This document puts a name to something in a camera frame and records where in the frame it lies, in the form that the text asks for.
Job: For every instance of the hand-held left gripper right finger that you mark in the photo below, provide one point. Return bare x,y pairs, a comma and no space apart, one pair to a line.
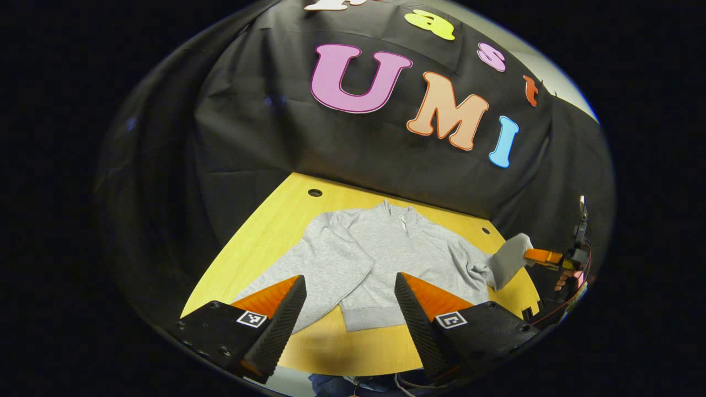
416,320

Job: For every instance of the grey zip-neck sweatshirt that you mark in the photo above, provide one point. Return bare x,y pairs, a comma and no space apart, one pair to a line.
386,248

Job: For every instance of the person's blue trousers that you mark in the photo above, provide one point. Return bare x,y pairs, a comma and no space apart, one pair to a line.
342,383

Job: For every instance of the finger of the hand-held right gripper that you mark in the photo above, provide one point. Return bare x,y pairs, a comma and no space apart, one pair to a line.
543,256

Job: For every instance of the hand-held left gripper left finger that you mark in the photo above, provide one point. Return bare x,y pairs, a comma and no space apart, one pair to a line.
284,320

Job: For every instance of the black backdrop cloth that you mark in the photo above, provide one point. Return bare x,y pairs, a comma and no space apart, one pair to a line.
265,143

